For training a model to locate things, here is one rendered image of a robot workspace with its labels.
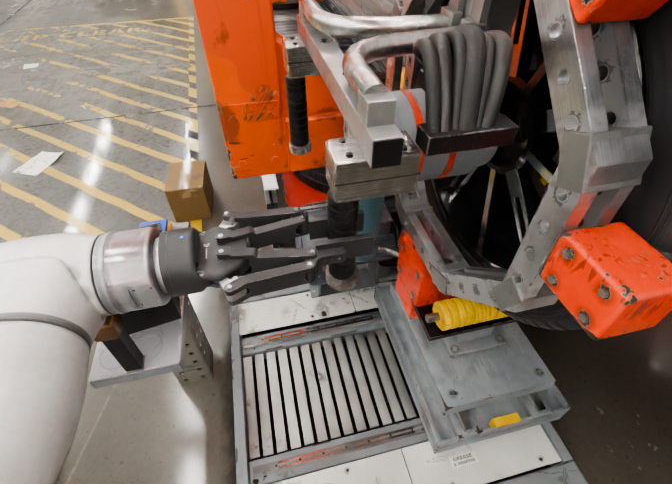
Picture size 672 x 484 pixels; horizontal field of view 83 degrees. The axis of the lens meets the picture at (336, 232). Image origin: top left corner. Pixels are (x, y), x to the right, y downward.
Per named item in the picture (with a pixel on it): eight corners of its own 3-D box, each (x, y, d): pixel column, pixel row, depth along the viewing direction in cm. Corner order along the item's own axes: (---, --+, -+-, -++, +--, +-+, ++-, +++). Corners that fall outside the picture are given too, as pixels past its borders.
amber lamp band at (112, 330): (121, 338, 65) (111, 326, 62) (95, 343, 64) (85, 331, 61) (124, 319, 68) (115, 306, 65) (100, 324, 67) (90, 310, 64)
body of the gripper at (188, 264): (178, 259, 48) (251, 247, 50) (173, 314, 42) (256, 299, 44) (159, 215, 43) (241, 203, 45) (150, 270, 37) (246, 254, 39)
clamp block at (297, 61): (340, 74, 65) (341, 40, 61) (288, 79, 63) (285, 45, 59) (334, 63, 68) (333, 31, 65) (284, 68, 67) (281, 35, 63)
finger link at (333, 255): (301, 252, 43) (305, 272, 41) (344, 245, 44) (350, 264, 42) (301, 261, 44) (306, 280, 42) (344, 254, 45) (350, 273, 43)
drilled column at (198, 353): (213, 378, 119) (173, 297, 90) (179, 385, 117) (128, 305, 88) (212, 349, 126) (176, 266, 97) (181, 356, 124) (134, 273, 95)
